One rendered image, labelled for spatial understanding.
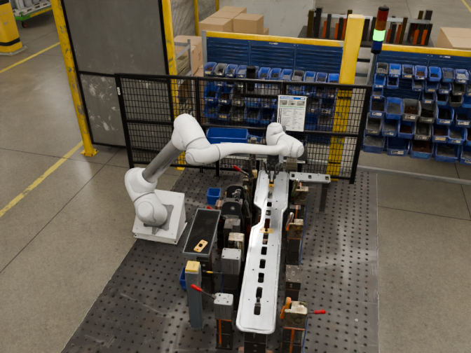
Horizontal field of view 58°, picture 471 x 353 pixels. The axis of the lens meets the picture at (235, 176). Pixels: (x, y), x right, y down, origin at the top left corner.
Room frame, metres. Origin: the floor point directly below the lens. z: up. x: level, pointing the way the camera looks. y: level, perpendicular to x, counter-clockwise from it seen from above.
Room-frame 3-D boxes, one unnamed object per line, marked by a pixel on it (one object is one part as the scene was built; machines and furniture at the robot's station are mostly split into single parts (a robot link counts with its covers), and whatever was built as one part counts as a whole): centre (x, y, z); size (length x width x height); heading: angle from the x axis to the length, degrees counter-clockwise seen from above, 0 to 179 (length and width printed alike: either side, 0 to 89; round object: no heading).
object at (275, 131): (2.39, -0.26, 1.40); 0.13 x 0.11 x 0.16; 38
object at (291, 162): (2.66, -0.41, 0.88); 0.08 x 0.08 x 0.36; 82
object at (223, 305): (1.38, 0.06, 0.88); 0.11 x 0.10 x 0.36; 82
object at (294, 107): (2.94, -0.42, 1.30); 0.23 x 0.02 x 0.31; 82
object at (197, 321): (1.50, 0.21, 0.92); 0.08 x 0.08 x 0.44; 82
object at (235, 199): (2.07, 0.00, 0.94); 0.18 x 0.13 x 0.49; 172
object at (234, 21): (6.99, -0.01, 0.52); 1.20 x 0.80 x 1.05; 162
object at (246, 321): (1.92, -0.19, 1.00); 1.38 x 0.22 x 0.02; 172
